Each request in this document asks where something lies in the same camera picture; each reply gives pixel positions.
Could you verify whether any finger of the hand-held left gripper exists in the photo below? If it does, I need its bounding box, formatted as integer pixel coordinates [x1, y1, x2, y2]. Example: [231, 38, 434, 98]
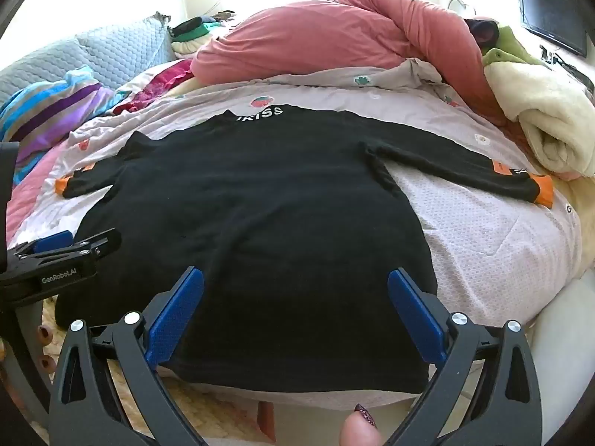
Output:
[13, 227, 123, 270]
[12, 231, 75, 257]

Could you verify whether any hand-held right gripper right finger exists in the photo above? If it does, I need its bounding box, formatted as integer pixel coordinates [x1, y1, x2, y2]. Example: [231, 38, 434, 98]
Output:
[387, 267, 542, 446]

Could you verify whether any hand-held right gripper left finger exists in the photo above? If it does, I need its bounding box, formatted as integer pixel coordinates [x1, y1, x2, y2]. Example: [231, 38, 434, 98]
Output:
[49, 266, 208, 446]

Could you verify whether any black sweater with orange cuffs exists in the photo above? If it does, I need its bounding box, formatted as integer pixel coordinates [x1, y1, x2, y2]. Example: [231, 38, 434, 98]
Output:
[55, 104, 554, 393]

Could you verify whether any stack of folded clothes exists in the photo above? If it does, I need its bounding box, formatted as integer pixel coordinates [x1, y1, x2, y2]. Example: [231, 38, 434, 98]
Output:
[168, 15, 233, 59]

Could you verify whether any person's left hand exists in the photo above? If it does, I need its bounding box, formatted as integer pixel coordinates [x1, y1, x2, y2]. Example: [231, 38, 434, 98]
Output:
[35, 324, 60, 375]

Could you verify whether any person's right hand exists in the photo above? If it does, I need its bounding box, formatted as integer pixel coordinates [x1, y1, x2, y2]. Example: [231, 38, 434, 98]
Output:
[340, 403, 384, 446]

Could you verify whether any pink bed sheet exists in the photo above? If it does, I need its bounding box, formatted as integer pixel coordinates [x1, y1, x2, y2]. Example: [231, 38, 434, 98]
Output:
[4, 142, 70, 247]

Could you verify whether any yellow patterned sheet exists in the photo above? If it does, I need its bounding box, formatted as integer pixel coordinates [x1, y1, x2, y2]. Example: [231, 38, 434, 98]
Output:
[42, 297, 280, 446]

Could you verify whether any strawberry print grey-pink blanket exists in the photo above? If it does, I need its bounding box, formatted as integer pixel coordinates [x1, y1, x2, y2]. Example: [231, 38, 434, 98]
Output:
[9, 58, 584, 412]

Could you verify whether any striped purple and blue blanket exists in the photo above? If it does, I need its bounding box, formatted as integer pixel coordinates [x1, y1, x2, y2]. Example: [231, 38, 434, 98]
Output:
[0, 66, 117, 187]

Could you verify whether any red patterned cloth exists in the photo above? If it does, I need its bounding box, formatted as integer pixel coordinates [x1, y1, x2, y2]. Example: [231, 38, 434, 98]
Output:
[112, 59, 196, 117]

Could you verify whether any grey quilted pillow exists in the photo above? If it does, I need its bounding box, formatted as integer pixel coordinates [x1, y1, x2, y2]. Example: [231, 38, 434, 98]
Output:
[0, 12, 180, 107]

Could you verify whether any cream fleece blanket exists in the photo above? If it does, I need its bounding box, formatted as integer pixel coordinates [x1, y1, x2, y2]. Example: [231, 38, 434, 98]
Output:
[483, 58, 595, 180]

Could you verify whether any dark brown cloth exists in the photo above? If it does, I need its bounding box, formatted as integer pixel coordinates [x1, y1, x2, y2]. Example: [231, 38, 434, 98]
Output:
[467, 17, 500, 54]

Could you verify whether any green plush cloth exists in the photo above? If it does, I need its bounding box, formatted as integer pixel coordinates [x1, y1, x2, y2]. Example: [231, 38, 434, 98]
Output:
[481, 23, 549, 68]

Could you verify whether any black clutter under television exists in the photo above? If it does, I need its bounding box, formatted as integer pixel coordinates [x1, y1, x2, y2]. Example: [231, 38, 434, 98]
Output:
[539, 45, 595, 94]

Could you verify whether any pink duvet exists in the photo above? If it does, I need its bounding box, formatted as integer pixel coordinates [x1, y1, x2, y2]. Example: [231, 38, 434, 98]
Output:
[190, 0, 512, 126]

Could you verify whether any black television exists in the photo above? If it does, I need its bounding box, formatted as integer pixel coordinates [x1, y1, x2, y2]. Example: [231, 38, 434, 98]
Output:
[518, 0, 589, 59]

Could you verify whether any white bed frame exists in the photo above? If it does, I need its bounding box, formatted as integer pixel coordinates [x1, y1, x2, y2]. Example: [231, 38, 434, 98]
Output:
[530, 269, 595, 437]

